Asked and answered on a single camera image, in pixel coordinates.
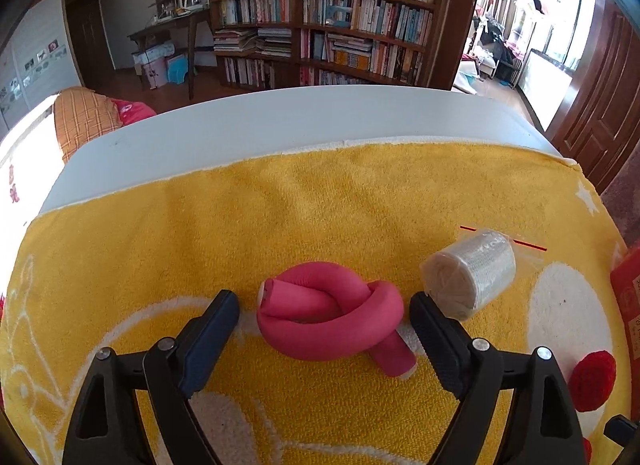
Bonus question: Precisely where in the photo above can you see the white sliding door wardrobe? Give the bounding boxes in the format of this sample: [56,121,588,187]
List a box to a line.
[0,0,83,136]

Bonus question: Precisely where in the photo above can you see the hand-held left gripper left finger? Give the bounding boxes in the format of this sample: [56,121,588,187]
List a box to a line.
[62,289,241,465]

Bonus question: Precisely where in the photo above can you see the pink pillow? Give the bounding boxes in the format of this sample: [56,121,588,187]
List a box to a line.
[111,98,157,123]

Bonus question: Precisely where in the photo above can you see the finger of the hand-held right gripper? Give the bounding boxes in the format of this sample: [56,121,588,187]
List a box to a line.
[604,415,640,465]

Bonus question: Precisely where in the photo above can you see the red rectangular tin container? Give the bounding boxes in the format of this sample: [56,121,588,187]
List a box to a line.
[610,242,640,346]

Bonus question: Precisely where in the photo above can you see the brown panelled wooden door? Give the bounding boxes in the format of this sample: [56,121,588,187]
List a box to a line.
[545,0,640,181]

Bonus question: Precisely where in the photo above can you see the knotted pink foam roller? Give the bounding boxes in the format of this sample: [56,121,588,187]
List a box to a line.
[256,261,417,380]

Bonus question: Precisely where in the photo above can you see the wooden desk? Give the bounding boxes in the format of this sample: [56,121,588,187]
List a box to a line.
[127,10,211,98]

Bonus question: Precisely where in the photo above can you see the pile of clothes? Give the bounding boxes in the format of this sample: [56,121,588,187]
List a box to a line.
[475,15,526,67]

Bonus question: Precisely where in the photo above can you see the blue plastic stool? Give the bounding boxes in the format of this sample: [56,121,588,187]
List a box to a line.
[166,52,190,85]

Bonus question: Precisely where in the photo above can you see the pink plastic bin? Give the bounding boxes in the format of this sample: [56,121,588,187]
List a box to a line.
[145,58,169,89]

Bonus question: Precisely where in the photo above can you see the white bags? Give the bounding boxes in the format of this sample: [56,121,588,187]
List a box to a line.
[452,58,484,96]

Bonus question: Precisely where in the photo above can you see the wooden bookshelf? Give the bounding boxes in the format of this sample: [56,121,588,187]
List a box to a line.
[206,0,453,91]

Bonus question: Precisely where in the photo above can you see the floral bed sheet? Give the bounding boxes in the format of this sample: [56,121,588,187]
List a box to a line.
[0,95,66,256]

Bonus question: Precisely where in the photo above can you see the yellow and white towel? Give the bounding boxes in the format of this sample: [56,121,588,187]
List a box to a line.
[0,138,633,465]

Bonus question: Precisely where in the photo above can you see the orange plaid pillow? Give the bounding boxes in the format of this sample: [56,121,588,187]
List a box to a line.
[54,86,123,163]

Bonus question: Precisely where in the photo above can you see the dark wooden room door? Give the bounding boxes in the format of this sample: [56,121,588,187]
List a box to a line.
[65,0,116,71]

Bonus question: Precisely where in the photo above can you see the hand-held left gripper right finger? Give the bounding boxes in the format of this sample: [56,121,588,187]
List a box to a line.
[409,292,586,465]

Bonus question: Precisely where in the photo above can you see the gauze roll in plastic bag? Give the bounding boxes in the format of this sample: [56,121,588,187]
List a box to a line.
[420,225,547,322]

